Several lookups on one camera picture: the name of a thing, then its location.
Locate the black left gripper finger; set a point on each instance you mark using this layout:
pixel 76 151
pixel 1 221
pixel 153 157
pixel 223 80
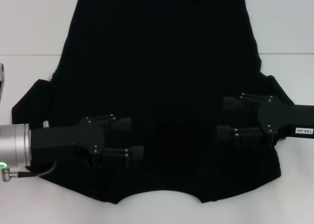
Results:
pixel 120 123
pixel 115 156

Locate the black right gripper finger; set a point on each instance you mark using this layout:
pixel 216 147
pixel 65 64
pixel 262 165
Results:
pixel 250 137
pixel 231 103

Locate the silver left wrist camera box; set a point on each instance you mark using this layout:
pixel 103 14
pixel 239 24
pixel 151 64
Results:
pixel 2 86

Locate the silver round connector stub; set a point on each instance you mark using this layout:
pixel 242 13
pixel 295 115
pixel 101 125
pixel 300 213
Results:
pixel 45 124

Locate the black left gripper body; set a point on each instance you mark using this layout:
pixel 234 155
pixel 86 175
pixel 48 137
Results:
pixel 61 143

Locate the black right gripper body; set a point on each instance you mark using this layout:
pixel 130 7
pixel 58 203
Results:
pixel 282 118

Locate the black t-shirt with FREE print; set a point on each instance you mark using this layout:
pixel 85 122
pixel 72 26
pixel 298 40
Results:
pixel 159 62

